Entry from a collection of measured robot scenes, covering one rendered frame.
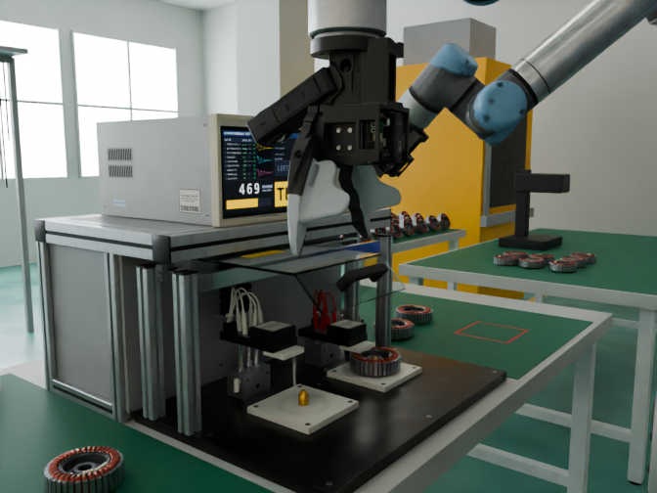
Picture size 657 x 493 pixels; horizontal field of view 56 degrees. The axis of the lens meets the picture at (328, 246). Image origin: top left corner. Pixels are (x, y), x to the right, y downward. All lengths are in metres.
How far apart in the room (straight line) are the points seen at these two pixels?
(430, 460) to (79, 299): 0.73
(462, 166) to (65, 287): 3.79
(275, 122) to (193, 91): 8.71
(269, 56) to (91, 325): 4.20
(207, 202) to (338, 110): 0.62
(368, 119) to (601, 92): 5.86
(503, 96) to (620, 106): 5.34
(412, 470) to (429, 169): 4.00
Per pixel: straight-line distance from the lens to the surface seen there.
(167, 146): 1.25
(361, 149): 0.58
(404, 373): 1.36
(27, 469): 1.15
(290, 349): 1.19
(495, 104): 1.01
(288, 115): 0.62
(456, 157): 4.81
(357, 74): 0.60
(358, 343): 1.39
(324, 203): 0.55
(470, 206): 4.77
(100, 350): 1.29
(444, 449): 1.13
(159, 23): 9.13
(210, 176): 1.15
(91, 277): 1.27
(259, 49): 5.38
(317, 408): 1.18
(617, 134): 6.33
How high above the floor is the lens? 1.24
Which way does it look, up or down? 8 degrees down
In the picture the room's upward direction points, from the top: straight up
